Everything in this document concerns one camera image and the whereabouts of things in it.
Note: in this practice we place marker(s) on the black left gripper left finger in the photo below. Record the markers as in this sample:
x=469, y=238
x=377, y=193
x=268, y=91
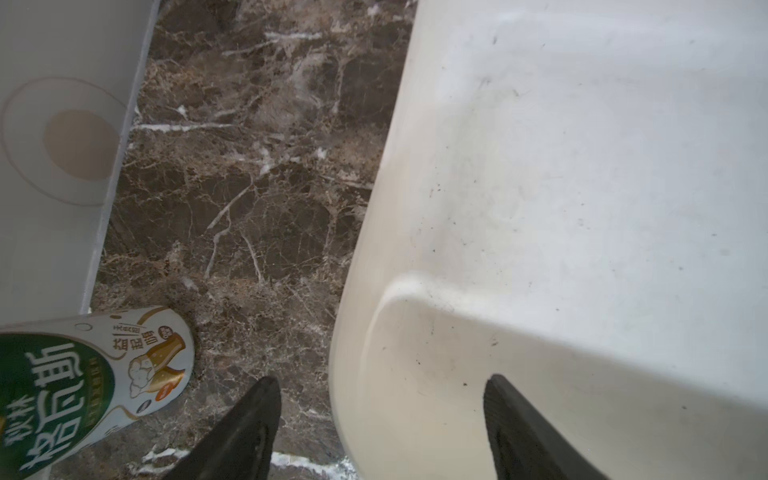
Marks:
x=241, y=444

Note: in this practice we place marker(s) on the green label drink bottle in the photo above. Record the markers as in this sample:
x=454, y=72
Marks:
x=69, y=383

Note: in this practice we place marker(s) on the white plastic bin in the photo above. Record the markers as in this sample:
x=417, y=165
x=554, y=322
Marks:
x=573, y=194

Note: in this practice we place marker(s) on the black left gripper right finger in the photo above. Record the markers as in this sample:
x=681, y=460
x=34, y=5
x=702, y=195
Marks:
x=524, y=444

